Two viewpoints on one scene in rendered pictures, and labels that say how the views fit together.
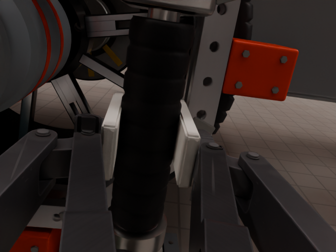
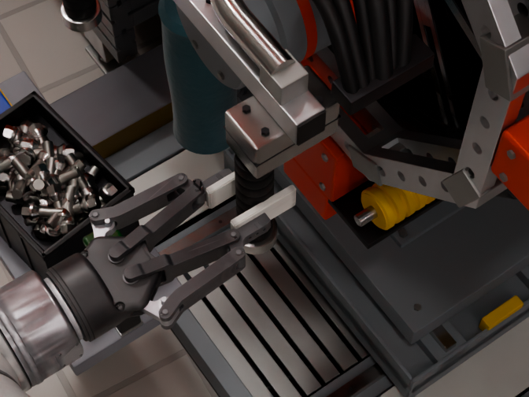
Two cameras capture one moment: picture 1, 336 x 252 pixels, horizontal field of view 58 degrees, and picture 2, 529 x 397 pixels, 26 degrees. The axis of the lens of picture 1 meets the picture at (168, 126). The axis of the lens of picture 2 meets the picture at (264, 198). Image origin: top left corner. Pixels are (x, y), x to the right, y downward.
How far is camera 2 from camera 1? 0.99 m
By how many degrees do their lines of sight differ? 60
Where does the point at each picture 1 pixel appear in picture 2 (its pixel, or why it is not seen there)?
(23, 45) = not seen: hidden behind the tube
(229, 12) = (499, 102)
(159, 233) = (252, 246)
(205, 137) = (257, 225)
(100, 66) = (457, 12)
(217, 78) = (486, 153)
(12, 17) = not seen: hidden behind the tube
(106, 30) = not seen: outside the picture
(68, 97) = (423, 18)
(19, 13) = (274, 31)
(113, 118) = (217, 185)
